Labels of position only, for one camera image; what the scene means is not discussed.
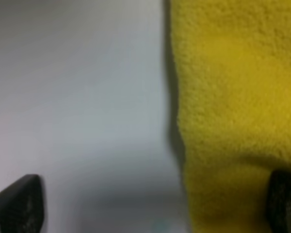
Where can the yellow towel with black trim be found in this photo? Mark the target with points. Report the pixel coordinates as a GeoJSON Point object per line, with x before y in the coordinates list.
{"type": "Point", "coordinates": [233, 61]}

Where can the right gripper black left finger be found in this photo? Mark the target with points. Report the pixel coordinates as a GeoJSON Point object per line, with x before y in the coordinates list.
{"type": "Point", "coordinates": [22, 206]}

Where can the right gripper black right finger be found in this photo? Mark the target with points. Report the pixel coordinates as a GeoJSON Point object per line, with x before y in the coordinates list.
{"type": "Point", "coordinates": [278, 204]}

